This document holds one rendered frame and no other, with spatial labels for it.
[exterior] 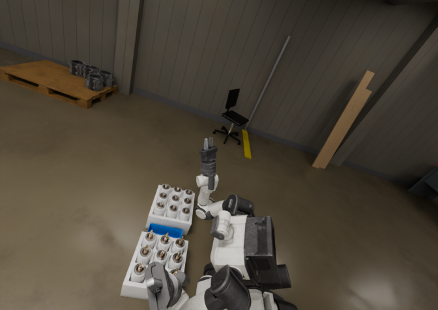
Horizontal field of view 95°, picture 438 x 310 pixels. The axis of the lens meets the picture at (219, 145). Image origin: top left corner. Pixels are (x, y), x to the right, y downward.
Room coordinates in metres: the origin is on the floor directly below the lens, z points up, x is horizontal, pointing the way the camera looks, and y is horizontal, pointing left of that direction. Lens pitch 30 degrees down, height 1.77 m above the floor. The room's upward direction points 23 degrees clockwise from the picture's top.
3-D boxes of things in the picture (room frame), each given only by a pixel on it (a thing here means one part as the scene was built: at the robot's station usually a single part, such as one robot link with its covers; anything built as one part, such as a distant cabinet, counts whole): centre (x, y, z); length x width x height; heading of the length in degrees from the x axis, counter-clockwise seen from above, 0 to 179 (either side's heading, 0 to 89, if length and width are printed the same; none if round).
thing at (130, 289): (0.81, 0.08, 0.09); 0.39 x 0.39 x 0.18; 12
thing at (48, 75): (2.85, 2.75, 0.19); 1.33 x 0.93 x 0.38; 99
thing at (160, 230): (1.08, 0.14, 0.06); 0.30 x 0.11 x 0.12; 102
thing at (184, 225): (1.35, 0.19, 0.09); 0.39 x 0.39 x 0.18; 13
